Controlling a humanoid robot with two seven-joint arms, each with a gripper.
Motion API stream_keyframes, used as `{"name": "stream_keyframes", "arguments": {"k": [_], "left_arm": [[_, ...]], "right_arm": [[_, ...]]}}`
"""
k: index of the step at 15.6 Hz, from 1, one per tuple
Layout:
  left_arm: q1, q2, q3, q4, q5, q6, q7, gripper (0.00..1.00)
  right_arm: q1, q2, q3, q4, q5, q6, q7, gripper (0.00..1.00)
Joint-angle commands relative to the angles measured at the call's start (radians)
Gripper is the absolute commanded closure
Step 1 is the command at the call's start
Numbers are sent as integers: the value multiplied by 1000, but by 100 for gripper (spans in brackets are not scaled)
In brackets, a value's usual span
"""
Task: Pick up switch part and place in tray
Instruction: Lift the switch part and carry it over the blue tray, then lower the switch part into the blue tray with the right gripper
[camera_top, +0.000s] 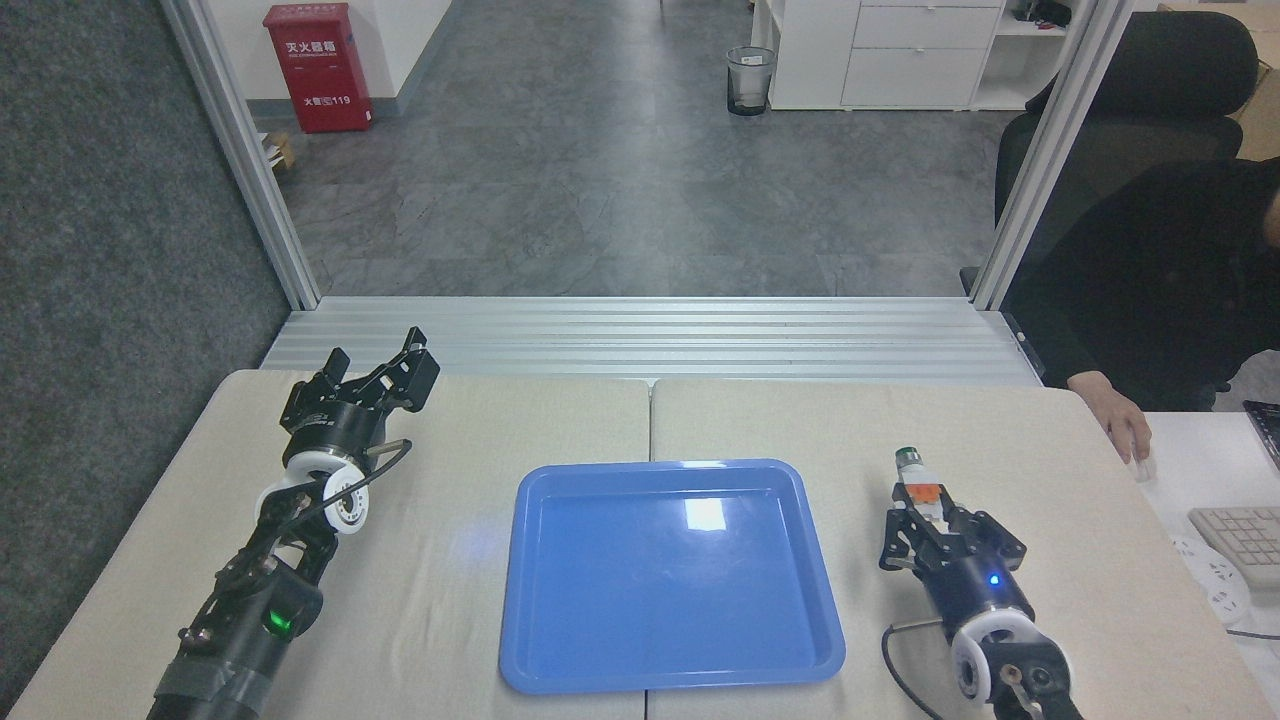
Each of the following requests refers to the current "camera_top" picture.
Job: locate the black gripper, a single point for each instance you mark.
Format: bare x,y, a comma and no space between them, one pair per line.
335,430
980,595

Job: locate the white orange switch part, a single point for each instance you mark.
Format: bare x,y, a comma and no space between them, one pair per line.
915,475

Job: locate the blue plastic tray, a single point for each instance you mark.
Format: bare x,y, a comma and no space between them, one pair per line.
670,580

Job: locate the person's hand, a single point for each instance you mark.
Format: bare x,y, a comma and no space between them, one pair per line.
1118,415

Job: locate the white computer mouse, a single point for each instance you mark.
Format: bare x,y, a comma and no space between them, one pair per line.
1146,467

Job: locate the small cardboard carton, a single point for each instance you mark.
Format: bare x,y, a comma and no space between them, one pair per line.
277,150

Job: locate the white power strip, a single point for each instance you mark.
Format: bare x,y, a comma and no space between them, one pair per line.
1215,590

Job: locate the beige computer keyboard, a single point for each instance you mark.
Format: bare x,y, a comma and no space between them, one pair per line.
1245,540

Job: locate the red fire extinguisher box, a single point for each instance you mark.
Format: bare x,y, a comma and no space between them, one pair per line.
318,70

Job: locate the person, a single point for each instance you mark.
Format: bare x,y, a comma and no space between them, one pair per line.
1150,270

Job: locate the white drawer cabinet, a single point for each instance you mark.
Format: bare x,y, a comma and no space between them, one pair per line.
880,55

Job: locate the mesh waste bin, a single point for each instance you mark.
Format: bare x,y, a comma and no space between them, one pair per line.
750,82

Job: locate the black office chair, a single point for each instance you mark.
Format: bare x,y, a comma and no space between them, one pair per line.
1170,90

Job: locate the silver aluminium post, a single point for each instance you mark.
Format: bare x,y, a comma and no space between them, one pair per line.
245,150
1050,150

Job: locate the silver aluminium rail platform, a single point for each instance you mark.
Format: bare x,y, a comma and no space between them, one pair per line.
640,335

